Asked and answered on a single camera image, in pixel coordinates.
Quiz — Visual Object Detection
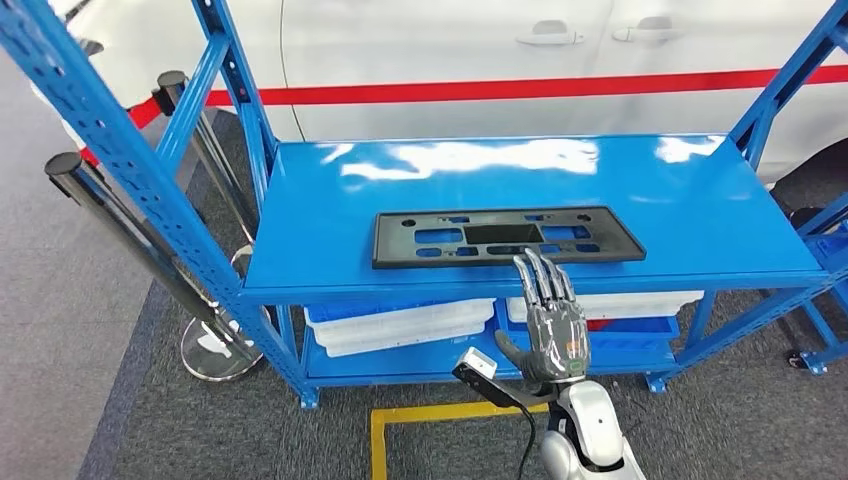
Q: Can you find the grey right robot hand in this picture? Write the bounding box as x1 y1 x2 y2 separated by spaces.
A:
494 248 592 386

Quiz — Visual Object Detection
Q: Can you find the black plastic plate frame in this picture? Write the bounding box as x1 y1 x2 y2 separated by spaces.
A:
371 206 647 270

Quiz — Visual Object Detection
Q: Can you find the blue metal shelf rack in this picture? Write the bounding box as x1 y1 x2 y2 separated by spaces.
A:
788 192 848 377
0 0 848 410

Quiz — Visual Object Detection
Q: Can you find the white plastic tray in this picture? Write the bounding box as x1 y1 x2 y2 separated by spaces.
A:
307 299 497 347
506 291 705 313
510 305 687 324
324 321 488 359

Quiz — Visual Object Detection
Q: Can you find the white car with red stripe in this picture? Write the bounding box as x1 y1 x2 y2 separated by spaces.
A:
49 0 848 187

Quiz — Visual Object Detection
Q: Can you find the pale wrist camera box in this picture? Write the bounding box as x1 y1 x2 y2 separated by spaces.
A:
452 347 499 389

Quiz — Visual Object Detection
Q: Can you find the black camera cable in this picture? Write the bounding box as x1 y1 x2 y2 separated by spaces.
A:
516 404 538 480

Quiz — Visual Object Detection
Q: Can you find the chrome stanchion post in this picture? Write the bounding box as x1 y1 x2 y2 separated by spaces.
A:
153 70 260 280
44 151 266 384

